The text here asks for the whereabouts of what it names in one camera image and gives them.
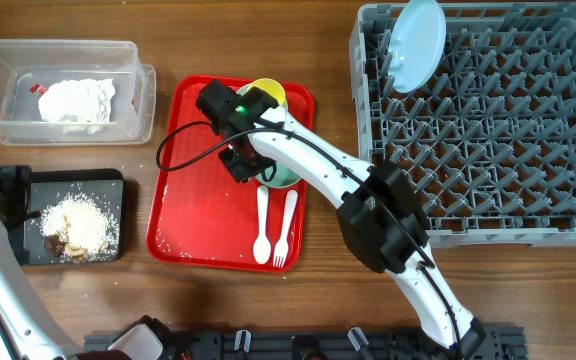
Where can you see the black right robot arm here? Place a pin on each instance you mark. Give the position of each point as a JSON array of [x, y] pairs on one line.
[[381, 220]]

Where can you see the light green bowl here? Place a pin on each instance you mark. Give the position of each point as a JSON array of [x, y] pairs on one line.
[[277, 176]]

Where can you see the food scraps and rice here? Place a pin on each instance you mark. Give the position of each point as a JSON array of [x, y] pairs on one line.
[[78, 230]]

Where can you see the white plastic fork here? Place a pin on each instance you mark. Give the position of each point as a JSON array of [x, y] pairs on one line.
[[281, 247]]

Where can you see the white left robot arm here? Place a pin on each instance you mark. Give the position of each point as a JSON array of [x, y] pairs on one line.
[[27, 330]]

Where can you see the white napkin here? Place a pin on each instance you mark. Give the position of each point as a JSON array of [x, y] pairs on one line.
[[78, 105]]

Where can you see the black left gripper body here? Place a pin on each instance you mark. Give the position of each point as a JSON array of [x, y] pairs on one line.
[[13, 183]]

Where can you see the red plastic tray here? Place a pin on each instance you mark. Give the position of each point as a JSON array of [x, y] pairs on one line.
[[200, 216]]

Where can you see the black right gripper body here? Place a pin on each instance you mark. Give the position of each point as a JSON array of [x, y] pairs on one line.
[[242, 166]]

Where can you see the clear plastic bin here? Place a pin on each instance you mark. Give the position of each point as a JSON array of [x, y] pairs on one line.
[[26, 62]]

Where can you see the small light blue saucer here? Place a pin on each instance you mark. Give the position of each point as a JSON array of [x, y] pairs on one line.
[[242, 90]]

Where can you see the yellow plastic cup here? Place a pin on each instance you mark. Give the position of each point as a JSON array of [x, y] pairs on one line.
[[271, 87]]

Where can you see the large light blue plate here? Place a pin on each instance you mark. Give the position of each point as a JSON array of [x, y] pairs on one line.
[[417, 44]]

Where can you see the grey dishwasher rack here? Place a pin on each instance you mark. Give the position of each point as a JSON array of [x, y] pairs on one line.
[[489, 141]]

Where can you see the white plastic spoon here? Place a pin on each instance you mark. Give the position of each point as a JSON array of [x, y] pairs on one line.
[[262, 247]]

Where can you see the red snack wrapper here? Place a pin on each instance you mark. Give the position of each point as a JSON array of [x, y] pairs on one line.
[[38, 89]]

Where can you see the black waste tray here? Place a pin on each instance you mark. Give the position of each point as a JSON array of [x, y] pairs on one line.
[[105, 186]]

